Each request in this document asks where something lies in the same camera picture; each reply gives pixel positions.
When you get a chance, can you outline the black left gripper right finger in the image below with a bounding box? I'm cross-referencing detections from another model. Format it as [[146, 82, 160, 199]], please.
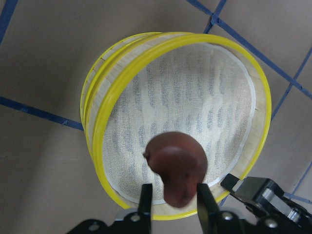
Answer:
[[197, 183, 219, 234]]

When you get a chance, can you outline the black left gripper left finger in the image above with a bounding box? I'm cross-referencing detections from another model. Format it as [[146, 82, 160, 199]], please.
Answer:
[[137, 183, 153, 234]]

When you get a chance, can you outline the brown bun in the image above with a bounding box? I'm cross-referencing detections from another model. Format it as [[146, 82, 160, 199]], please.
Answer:
[[143, 132, 208, 208]]

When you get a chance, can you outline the yellow bamboo steamer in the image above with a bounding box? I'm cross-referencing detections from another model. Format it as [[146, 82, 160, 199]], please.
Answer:
[[80, 32, 272, 220]]

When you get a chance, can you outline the white steamer cloth liner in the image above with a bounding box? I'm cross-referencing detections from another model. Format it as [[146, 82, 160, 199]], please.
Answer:
[[102, 43, 255, 204]]

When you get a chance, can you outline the brown paper table mat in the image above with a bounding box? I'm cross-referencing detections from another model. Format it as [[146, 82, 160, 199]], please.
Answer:
[[0, 0, 312, 234]]

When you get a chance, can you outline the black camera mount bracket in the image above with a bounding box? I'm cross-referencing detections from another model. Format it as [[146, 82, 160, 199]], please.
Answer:
[[220, 174, 312, 234]]

